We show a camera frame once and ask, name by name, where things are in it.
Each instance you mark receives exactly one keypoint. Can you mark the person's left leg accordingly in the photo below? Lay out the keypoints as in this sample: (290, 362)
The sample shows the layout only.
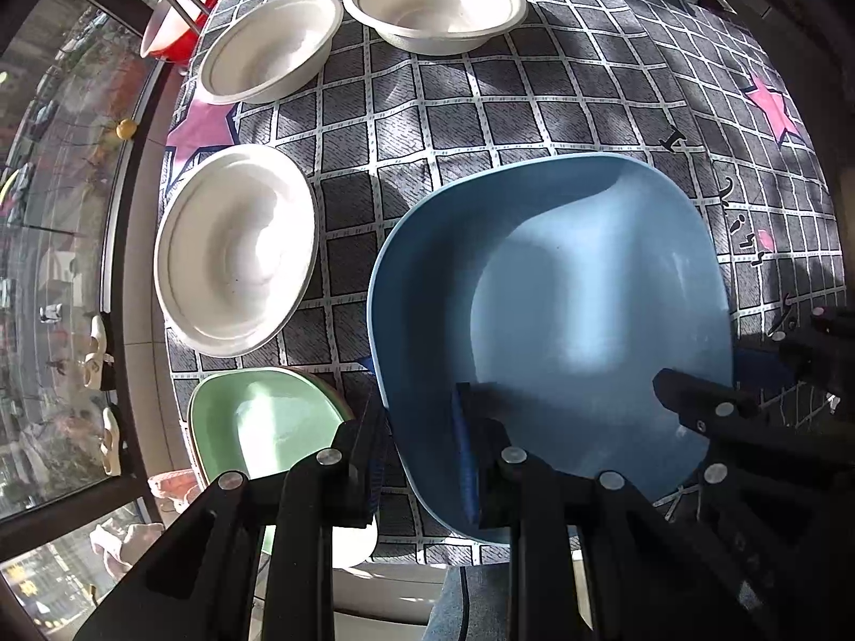
(467, 604)

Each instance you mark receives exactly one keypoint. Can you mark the grey checked star tablecloth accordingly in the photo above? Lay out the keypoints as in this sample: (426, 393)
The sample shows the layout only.
(507, 107)

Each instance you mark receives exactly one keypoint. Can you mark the white paper bowl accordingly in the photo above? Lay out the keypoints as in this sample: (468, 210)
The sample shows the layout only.
(434, 0)
(234, 254)
(267, 47)

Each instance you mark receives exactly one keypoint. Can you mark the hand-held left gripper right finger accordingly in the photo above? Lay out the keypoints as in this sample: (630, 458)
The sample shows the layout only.
(465, 454)

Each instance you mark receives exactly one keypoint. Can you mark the yellow round knob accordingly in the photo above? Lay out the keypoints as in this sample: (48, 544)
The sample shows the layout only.
(125, 128)

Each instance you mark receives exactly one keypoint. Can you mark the pink plush slipper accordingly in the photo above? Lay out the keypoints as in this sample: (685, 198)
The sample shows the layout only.
(170, 491)
(127, 542)

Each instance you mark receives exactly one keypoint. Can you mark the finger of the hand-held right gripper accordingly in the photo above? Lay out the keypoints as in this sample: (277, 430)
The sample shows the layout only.
(708, 400)
(818, 347)

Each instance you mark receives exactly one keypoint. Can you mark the white slipper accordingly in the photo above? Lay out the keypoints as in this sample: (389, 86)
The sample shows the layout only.
(99, 347)
(111, 441)

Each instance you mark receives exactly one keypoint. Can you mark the green square plate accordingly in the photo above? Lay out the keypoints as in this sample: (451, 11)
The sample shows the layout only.
(267, 414)

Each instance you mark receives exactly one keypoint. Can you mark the blue square plate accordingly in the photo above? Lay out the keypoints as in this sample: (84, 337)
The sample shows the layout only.
(588, 320)

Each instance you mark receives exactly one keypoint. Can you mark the red plastic basin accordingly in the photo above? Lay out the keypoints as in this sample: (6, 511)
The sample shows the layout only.
(167, 33)

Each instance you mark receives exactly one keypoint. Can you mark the black window frame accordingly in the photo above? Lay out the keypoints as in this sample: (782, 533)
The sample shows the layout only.
(133, 167)

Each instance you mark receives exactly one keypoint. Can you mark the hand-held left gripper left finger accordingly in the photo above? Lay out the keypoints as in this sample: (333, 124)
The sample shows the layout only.
(361, 474)

